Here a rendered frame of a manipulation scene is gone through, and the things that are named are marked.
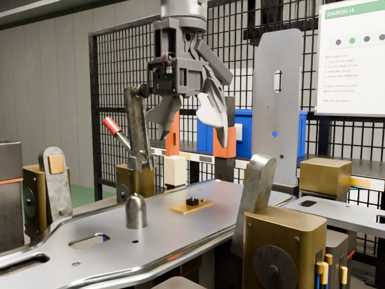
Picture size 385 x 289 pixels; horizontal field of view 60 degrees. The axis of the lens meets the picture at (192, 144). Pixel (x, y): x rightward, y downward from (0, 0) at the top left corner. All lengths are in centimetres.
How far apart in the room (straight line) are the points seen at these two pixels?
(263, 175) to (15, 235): 42
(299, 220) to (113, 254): 23
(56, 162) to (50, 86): 478
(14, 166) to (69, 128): 445
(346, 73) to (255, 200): 66
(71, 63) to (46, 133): 121
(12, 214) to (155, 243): 27
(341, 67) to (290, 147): 34
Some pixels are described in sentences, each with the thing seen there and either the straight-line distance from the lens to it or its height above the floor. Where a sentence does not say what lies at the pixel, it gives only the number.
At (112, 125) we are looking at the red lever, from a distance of 75.
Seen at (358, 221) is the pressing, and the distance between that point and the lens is 59.
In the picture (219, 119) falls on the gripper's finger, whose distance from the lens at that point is 52.
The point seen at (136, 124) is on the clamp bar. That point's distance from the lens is 67.
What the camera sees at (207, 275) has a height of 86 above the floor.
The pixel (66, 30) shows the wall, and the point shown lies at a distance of 509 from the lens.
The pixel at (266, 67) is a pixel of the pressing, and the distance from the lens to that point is 80.
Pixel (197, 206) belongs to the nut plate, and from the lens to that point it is 59.
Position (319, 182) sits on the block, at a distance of 72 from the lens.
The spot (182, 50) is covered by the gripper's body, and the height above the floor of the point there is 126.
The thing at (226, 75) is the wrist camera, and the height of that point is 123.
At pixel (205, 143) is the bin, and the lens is 104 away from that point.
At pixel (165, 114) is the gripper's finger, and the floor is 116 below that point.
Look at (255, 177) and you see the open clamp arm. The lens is 42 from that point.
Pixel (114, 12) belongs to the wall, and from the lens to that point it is 439.
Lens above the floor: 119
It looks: 7 degrees down
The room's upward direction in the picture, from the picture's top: straight up
